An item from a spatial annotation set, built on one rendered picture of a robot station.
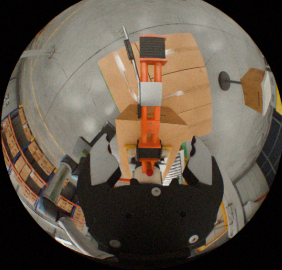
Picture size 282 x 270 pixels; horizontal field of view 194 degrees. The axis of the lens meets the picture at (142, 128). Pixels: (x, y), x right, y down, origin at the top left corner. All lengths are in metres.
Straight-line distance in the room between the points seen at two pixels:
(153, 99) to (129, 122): 0.23
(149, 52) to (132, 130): 0.36
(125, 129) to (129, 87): 0.46
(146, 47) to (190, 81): 0.69
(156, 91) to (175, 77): 0.60
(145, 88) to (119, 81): 0.60
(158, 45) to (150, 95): 0.14
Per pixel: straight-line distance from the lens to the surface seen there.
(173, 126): 0.45
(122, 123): 0.44
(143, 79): 0.24
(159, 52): 0.25
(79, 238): 0.46
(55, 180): 0.83
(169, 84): 0.81
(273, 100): 7.34
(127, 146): 0.49
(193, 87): 0.91
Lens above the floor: 1.33
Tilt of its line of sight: 62 degrees down
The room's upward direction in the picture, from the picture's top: 174 degrees counter-clockwise
